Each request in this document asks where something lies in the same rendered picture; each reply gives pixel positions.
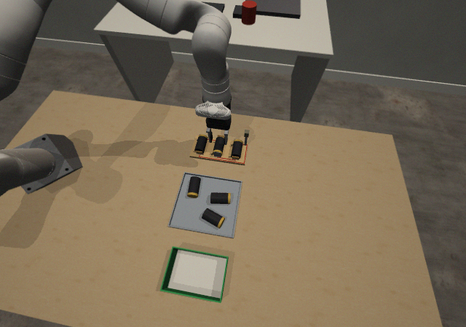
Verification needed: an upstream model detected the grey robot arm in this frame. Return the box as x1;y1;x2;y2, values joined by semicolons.
0;0;232;196

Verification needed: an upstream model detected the black cylinder with yellow top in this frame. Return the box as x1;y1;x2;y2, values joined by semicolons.
213;137;224;156
202;208;225;228
231;139;243;158
210;192;231;204
195;134;208;153
187;176;201;198

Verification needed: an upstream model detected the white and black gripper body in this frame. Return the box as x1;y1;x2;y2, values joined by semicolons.
195;85;232;130

